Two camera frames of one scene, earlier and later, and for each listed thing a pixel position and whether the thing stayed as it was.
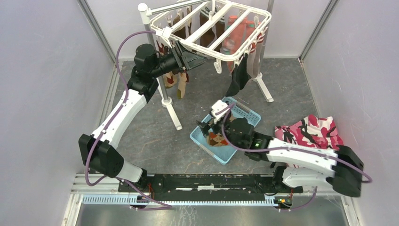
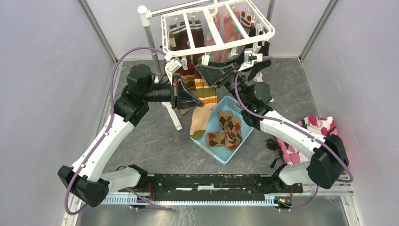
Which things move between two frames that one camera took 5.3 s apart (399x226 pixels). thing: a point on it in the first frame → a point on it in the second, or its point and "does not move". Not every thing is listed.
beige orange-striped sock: [253, 60] → [245, 20]
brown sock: [207, 36] → [195, 27]
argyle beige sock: [216, 140] does not move
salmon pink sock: [245, 28] → [215, 57]
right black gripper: [205, 127] → [213, 74]
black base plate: [202, 186] does not move
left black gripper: [185, 59] → [184, 99]
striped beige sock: [183, 78] → [202, 115]
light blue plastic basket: [223, 154] does not move
